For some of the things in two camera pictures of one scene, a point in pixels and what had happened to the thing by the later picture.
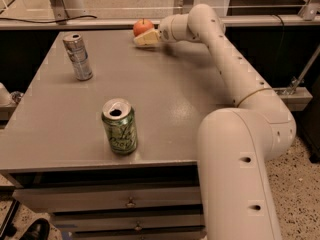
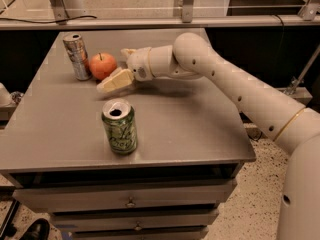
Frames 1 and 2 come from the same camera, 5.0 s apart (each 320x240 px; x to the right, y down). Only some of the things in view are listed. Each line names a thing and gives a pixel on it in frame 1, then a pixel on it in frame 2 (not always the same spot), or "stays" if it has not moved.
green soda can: [120, 120] stays
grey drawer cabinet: [58, 151] stays
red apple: [141, 26] -> [101, 64]
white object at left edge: [5, 97] stays
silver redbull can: [77, 50] stays
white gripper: [165, 31] -> [139, 64]
